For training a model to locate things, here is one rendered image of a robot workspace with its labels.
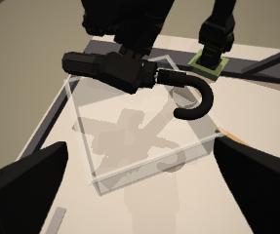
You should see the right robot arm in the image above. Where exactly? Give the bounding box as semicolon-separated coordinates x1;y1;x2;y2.
81;0;236;70

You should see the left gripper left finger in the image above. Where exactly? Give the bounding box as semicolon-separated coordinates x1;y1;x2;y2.
0;141;68;234

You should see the tan wooden stick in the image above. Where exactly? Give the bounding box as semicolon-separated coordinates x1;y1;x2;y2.
224;133;252;147

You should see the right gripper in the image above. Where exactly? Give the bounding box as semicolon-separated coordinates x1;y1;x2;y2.
97;14;167;95

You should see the long thin grey flat bar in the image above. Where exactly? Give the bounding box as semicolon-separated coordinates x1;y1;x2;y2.
45;207;66;234

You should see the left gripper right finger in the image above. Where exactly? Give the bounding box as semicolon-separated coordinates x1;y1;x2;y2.
213;136;280;234

